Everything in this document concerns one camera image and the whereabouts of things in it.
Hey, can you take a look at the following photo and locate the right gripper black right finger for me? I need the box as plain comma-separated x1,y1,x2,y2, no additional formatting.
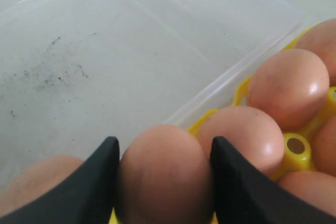
210,136,335,224

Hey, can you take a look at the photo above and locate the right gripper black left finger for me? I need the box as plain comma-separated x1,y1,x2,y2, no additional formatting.
1,136,120,223

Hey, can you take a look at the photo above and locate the clear plastic bin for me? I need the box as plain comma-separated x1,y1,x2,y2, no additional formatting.
1,0,300,188

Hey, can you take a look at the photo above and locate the brown egg row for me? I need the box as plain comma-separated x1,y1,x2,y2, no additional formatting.
311,115,335,177

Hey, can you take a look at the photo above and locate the yellow plastic egg tray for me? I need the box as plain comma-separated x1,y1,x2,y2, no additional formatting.
110,22,336,224

